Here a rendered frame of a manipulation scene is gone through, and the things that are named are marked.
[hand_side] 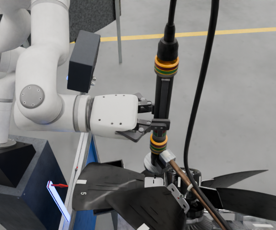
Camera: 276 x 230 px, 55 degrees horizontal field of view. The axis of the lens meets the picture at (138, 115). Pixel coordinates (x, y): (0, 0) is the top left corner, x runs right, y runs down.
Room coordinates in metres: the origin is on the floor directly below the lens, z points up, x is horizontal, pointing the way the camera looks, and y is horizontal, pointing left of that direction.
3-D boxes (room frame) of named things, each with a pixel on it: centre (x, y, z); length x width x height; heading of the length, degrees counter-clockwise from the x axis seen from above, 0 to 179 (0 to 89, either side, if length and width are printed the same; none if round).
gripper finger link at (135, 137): (0.35, 0.02, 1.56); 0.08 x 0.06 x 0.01; 28
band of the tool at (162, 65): (0.39, -0.05, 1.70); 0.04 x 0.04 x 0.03
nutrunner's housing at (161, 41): (0.38, -0.05, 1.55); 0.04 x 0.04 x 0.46
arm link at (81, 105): (0.39, 0.12, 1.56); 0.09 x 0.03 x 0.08; 177
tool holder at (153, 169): (0.38, -0.06, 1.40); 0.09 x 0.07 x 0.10; 32
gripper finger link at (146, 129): (0.35, -0.04, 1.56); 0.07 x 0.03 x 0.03; 87
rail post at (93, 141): (0.93, 0.28, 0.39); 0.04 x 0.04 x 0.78; 87
